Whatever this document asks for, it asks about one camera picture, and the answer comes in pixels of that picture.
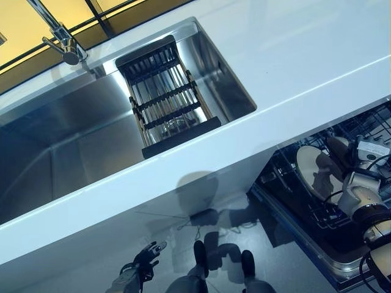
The black dishwasher door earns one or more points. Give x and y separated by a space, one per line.
305 244

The white cabinet door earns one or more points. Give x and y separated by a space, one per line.
232 186

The cream deep round plate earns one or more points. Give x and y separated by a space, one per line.
307 164

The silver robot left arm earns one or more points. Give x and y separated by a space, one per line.
122 284

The chrome gooseneck kitchen faucet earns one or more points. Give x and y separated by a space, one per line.
65 42

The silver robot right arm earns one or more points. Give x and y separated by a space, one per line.
366 198

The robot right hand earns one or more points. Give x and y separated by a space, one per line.
369 152

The stainless steel sink basin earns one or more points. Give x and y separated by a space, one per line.
76 122

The black dish drying rack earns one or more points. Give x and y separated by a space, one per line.
159 64

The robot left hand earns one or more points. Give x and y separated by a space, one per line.
146 258

